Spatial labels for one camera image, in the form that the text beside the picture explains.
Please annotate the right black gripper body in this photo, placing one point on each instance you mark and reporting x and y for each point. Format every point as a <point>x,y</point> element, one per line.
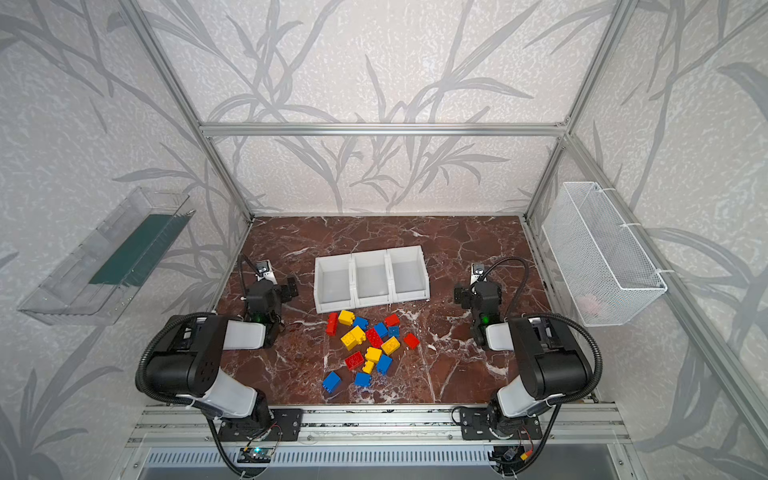
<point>461,294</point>

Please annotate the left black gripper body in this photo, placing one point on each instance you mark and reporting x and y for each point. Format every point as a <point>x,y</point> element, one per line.
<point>287,288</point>

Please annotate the long red lego brick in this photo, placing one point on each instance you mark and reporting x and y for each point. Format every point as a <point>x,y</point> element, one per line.
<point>332,324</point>

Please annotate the large yellow lego brick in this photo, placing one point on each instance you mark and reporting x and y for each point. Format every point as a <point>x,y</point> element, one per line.
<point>354,338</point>

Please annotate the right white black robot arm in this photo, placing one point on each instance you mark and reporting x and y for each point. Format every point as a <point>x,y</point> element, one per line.
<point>558,361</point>

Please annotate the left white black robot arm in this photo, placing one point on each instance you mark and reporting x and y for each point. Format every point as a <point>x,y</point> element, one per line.
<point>182,363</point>

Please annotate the left white sorting bin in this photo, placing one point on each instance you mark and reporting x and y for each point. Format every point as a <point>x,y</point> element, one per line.
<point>332,283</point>

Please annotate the white sorting bin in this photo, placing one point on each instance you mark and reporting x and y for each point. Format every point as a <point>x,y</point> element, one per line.
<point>410,276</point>
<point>371,278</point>
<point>332,283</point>

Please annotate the right white sorting bin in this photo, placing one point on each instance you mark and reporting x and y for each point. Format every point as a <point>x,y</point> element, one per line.
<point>410,276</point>

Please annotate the yellow lego brick top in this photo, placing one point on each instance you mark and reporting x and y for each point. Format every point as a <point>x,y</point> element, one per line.
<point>346,318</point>

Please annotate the middle white sorting bin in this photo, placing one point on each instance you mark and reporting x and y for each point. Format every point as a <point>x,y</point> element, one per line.
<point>371,278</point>

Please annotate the green circuit board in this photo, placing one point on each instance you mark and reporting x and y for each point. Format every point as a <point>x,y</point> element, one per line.
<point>255,455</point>

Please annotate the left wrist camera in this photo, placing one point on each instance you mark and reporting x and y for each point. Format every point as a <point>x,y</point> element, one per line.
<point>264,271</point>

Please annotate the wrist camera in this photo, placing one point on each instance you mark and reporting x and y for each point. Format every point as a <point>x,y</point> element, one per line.
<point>477,270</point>
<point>264,271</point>

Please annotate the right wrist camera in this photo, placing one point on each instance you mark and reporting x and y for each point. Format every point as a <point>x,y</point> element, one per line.
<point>477,270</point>

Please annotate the white wire mesh basket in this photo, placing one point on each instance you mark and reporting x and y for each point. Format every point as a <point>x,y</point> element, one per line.
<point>609,276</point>

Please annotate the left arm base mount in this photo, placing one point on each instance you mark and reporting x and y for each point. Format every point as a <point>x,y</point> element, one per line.
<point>279,425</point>

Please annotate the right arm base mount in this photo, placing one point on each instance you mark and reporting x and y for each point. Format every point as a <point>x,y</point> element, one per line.
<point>488,423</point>

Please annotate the aluminium front rail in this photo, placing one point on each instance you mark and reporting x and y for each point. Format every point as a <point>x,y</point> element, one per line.
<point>373,424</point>

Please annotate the clear plastic wall tray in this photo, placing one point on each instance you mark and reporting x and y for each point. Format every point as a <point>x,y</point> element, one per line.
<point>96,282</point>

